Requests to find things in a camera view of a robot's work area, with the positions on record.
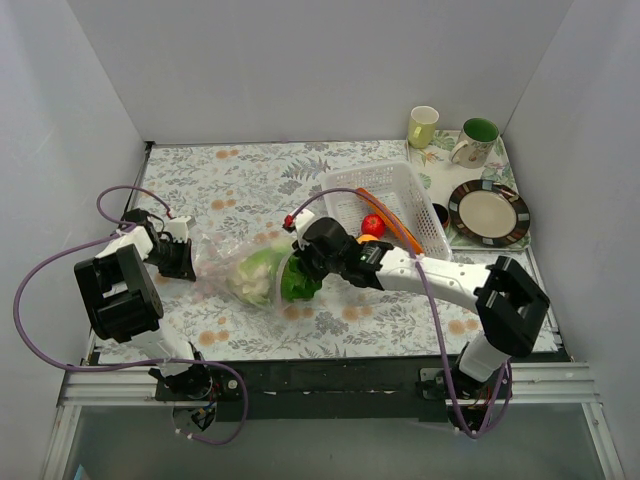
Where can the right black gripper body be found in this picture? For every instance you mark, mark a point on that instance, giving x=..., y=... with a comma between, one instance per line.
x=307, y=262

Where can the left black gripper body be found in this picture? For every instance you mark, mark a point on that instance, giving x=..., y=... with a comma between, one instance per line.
x=181, y=259

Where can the orange fake fruit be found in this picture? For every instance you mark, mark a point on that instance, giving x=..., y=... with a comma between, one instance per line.
x=366, y=238

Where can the red fake strawberry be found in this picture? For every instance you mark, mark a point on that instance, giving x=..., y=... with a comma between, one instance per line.
x=373, y=225

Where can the green fake lettuce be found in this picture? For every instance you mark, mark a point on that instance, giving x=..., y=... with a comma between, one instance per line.
x=292, y=284

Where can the clear zip top bag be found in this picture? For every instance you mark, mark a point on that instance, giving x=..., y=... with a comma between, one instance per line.
x=213, y=260

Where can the white fake cauliflower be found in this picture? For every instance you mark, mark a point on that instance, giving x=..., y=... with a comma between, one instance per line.
x=252, y=279

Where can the white plastic basket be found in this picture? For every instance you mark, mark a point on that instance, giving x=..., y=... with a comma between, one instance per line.
x=395, y=184

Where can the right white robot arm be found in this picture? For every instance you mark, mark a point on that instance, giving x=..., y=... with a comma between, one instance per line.
x=510, y=304

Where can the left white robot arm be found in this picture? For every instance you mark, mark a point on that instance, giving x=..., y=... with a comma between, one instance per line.
x=124, y=305

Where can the floral table mat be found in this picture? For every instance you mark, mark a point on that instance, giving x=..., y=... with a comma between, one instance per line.
x=245, y=191

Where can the small brown cup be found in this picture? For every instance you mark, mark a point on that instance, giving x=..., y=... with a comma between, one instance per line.
x=443, y=215

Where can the floral serving tray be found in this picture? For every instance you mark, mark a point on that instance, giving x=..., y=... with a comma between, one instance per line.
x=440, y=176

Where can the yellow green mug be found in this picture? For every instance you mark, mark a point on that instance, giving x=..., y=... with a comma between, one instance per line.
x=422, y=126

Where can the striped rim ceramic plate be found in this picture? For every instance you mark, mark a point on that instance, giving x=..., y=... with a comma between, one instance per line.
x=488, y=213

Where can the green interior floral mug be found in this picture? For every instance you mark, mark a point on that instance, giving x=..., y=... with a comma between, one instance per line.
x=475, y=142

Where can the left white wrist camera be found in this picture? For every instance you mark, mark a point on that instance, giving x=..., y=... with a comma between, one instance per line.
x=178, y=228

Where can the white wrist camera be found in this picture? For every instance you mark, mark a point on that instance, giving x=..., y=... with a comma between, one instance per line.
x=178, y=228
x=298, y=223

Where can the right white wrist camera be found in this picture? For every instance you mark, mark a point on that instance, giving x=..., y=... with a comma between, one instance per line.
x=298, y=223

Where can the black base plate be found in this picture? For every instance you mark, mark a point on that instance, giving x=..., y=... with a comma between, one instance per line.
x=344, y=388

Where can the aluminium frame rail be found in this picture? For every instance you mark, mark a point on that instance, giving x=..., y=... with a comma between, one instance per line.
x=533, y=383

